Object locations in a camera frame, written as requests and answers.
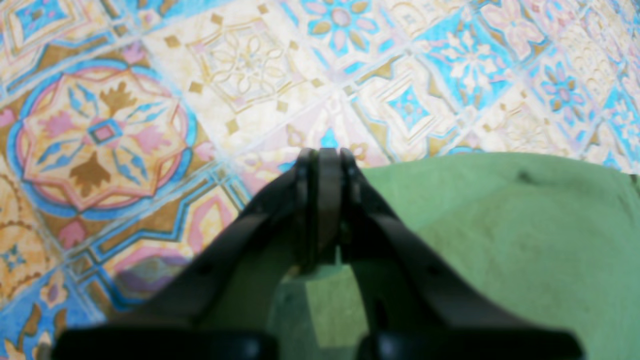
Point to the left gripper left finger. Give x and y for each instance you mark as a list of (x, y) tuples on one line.
[(218, 306)]

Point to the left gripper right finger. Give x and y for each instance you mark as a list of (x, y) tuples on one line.
[(417, 307)]

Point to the green t-shirt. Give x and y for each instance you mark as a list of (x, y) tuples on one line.
[(552, 239)]

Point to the patterned tile tablecloth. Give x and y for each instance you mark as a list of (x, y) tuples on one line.
[(134, 131)]

